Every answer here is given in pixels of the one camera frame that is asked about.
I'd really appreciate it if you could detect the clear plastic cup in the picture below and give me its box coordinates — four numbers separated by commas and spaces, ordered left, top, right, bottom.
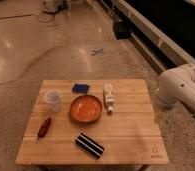
44, 90, 62, 113

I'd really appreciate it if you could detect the black white striped block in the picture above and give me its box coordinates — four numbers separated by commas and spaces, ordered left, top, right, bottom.
75, 133, 105, 158

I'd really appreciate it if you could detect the blue sponge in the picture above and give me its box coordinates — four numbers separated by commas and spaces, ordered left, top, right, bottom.
72, 84, 90, 94

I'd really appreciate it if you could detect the white tube bottle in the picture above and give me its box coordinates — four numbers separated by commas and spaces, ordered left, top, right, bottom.
104, 84, 115, 113

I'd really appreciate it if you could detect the black box on floor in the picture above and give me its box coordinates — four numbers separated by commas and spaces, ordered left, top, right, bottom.
113, 22, 131, 39

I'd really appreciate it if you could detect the orange round plate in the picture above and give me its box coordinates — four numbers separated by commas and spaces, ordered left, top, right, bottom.
70, 95, 102, 123

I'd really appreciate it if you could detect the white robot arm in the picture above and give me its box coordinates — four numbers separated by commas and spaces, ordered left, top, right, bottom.
155, 63, 195, 110

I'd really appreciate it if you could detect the red chili pepper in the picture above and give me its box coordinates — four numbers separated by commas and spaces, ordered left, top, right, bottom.
37, 117, 51, 140

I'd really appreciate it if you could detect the wooden table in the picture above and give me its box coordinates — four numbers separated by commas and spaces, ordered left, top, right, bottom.
15, 79, 168, 166

